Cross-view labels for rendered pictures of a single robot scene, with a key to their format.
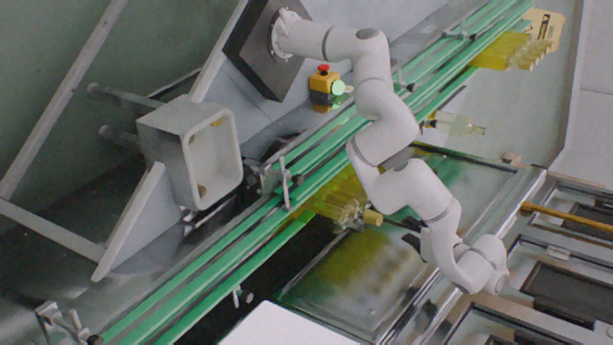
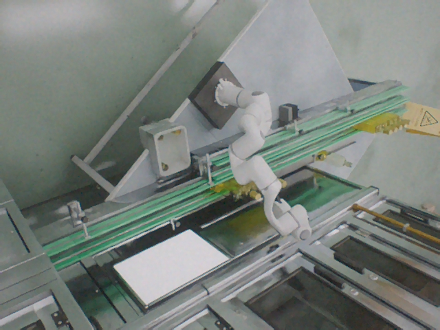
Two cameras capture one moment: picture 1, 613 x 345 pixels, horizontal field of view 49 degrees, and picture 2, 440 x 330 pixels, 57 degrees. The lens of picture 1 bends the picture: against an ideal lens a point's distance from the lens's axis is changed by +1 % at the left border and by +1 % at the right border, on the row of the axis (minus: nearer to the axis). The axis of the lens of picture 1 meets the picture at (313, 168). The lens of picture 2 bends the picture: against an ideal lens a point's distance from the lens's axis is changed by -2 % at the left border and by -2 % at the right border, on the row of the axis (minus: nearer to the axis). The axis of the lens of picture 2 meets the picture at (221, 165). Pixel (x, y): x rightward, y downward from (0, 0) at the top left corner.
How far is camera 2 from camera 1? 0.57 m
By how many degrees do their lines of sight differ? 16
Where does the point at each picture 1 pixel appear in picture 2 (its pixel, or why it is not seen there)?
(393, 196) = (243, 174)
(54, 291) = not seen: hidden behind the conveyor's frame
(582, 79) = not seen: outside the picture
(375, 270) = (252, 225)
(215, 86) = (182, 115)
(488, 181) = (342, 192)
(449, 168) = (323, 182)
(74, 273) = not seen: hidden behind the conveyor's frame
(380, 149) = (243, 149)
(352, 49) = (248, 100)
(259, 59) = (206, 104)
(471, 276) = (282, 224)
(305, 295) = (210, 230)
